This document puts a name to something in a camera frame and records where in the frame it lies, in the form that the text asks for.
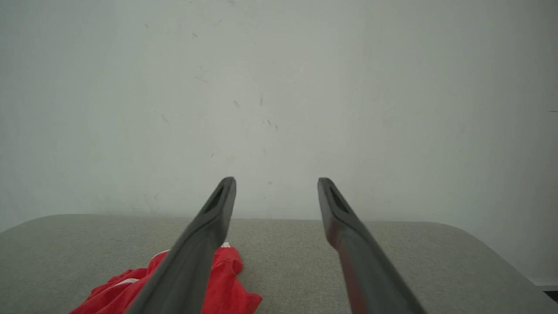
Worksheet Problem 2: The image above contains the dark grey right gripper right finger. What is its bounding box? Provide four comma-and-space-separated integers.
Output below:
317, 177, 427, 314

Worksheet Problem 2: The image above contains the red garment with white trim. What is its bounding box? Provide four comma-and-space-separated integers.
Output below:
69, 242, 263, 314

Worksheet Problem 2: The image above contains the grey fabric sofa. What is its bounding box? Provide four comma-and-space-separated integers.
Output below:
0, 214, 558, 314

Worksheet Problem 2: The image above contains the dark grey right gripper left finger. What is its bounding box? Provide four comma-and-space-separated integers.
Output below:
126, 177, 237, 314

